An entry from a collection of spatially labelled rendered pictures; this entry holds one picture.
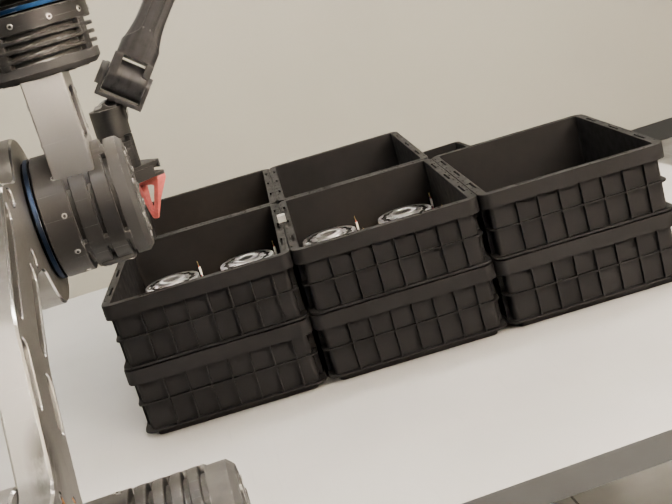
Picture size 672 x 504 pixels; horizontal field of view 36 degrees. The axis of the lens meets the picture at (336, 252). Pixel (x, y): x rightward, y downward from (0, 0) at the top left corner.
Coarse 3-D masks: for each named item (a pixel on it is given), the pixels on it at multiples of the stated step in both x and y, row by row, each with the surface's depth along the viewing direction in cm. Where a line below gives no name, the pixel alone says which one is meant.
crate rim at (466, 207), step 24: (432, 168) 189; (312, 192) 197; (288, 216) 183; (408, 216) 160; (432, 216) 160; (456, 216) 160; (288, 240) 167; (336, 240) 159; (360, 240) 160; (384, 240) 160
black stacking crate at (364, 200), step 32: (352, 192) 197; (384, 192) 198; (416, 192) 198; (448, 192) 179; (320, 224) 198; (352, 224) 199; (448, 224) 162; (352, 256) 161; (384, 256) 162; (416, 256) 162; (448, 256) 163; (480, 256) 164; (320, 288) 162; (352, 288) 163; (384, 288) 162
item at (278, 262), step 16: (256, 208) 197; (272, 208) 193; (208, 224) 196; (160, 240) 196; (272, 256) 160; (288, 256) 160; (224, 272) 159; (240, 272) 159; (256, 272) 159; (272, 272) 159; (112, 288) 168; (176, 288) 158; (192, 288) 159; (208, 288) 159; (112, 304) 158; (128, 304) 158; (144, 304) 159; (160, 304) 159; (112, 320) 159
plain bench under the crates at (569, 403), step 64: (64, 320) 249; (576, 320) 164; (640, 320) 157; (64, 384) 203; (128, 384) 193; (320, 384) 168; (384, 384) 161; (448, 384) 154; (512, 384) 148; (576, 384) 143; (640, 384) 138; (0, 448) 179; (128, 448) 164; (192, 448) 157; (256, 448) 151; (320, 448) 145; (384, 448) 140; (448, 448) 135; (512, 448) 131; (576, 448) 126; (640, 448) 124
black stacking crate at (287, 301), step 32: (224, 224) 196; (256, 224) 197; (160, 256) 196; (192, 256) 197; (224, 256) 198; (128, 288) 180; (224, 288) 160; (256, 288) 161; (288, 288) 162; (128, 320) 160; (160, 320) 161; (192, 320) 160; (224, 320) 162; (256, 320) 162; (288, 320) 162; (128, 352) 161; (160, 352) 162
